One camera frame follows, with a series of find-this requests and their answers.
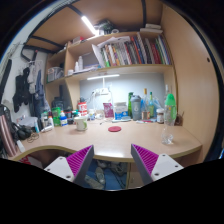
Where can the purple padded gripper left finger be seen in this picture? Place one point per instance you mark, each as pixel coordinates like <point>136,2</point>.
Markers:
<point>74,167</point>

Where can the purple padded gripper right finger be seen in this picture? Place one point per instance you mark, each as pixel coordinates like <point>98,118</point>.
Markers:
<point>152,166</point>

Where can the clear plastic water bottle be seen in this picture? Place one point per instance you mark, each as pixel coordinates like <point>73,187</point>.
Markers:
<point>167,134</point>

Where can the shoes under desk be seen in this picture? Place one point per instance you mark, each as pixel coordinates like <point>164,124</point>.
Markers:
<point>104,175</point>

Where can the white green mug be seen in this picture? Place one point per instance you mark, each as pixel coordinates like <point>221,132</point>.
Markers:
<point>81,123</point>

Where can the blue white bottle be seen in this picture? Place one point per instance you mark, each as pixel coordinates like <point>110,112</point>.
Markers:
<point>63,119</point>

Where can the red round coaster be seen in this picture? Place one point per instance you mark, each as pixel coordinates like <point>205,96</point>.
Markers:
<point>114,129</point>

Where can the clear glass liquor bottle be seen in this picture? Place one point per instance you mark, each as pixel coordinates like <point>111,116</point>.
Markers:
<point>144,106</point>

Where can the brown jar white lid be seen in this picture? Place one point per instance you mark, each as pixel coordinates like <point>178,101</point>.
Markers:
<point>160,115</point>

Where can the green glass bottle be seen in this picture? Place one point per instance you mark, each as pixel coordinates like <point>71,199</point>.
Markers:
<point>130,94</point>

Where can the green cap spray bottle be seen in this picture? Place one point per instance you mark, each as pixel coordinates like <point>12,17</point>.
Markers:
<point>170,110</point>

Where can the red white canister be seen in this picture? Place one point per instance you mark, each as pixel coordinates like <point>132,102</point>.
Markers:
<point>82,108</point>

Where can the pink snack pouch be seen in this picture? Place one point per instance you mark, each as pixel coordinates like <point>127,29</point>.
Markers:
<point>108,110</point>

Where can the black headphones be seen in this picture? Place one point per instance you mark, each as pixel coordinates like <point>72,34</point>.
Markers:
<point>20,132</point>

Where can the blue white tissue box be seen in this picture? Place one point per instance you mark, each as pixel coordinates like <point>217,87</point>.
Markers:
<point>120,110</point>

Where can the grey shaker bottle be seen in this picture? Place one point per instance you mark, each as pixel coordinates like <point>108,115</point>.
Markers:
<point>136,107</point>

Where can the white desk lamp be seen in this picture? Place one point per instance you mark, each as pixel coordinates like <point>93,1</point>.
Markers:
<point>104,90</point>

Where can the hanging dark clothes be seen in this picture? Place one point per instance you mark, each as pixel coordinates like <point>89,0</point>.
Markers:
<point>29,91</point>

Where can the wooden shelf unit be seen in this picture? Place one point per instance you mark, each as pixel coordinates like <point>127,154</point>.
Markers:
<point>70,55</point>

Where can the row of books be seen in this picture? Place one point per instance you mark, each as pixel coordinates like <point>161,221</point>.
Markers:
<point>132,50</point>

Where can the ceiling tube light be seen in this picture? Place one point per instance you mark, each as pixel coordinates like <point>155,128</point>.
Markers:
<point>89,25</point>

